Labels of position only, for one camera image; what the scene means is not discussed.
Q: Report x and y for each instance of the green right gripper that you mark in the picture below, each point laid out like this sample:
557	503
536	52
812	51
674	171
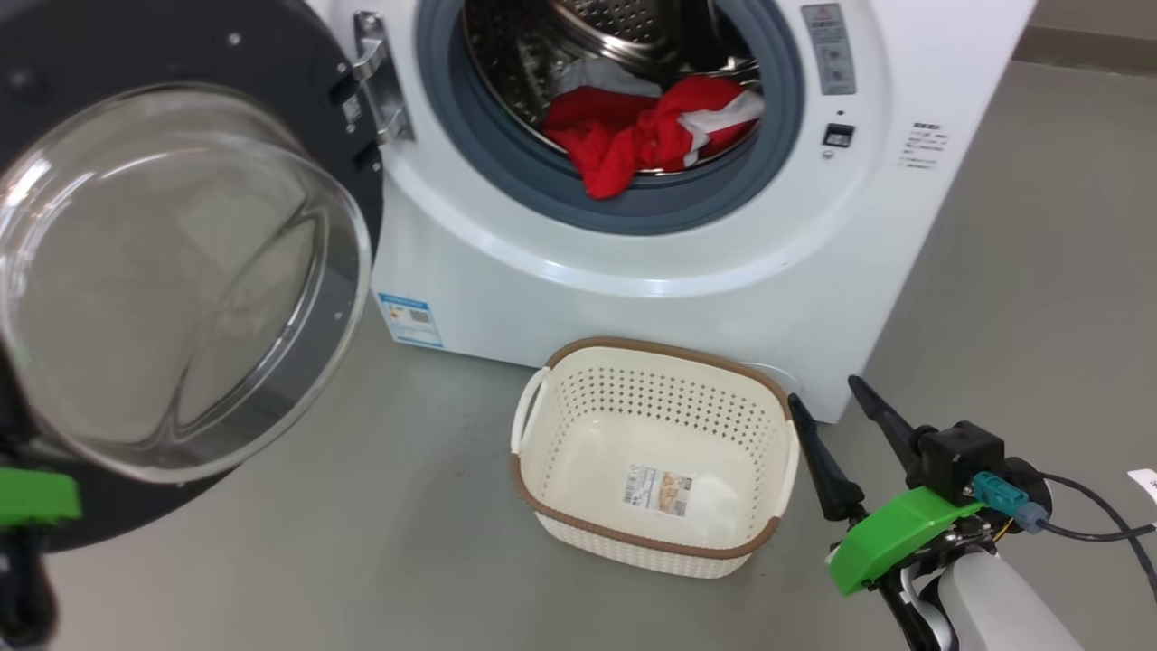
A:
895	533

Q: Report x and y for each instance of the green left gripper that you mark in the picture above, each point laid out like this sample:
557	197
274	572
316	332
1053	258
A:
36	497

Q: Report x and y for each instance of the red and white garment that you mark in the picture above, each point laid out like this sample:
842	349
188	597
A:
624	136

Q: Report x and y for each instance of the black round glass washer door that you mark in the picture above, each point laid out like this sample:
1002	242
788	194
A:
271	54

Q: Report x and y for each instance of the white printed label sticker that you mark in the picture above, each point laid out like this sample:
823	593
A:
657	490

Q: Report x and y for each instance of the cream perforated laundry basket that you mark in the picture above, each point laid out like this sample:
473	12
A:
651	434

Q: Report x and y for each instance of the white front-load washing machine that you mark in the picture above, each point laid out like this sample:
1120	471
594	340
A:
633	298

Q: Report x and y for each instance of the printed warning text label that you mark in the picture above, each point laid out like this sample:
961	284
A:
924	145

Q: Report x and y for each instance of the black door latch socket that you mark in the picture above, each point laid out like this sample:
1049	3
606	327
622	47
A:
838	136

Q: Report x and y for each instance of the grey rubber door gasket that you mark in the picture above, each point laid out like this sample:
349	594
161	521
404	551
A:
506	181

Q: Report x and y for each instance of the grey rectangular label sticker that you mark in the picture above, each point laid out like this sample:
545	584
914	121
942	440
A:
352	108

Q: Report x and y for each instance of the steel washer drum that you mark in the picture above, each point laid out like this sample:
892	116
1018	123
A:
542	45

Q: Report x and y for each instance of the metal washing machine door hinge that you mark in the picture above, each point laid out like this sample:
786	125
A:
384	81

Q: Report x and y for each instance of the round white drain filter cover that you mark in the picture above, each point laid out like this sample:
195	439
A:
776	371

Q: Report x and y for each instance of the white paper tag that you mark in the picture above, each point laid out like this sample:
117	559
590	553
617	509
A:
1146	486

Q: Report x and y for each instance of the grey warning sticker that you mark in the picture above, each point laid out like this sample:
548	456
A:
829	50

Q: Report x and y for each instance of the blue energy label sticker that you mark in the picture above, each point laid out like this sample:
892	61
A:
411	318

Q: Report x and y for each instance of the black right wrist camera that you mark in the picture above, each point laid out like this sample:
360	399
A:
963	457

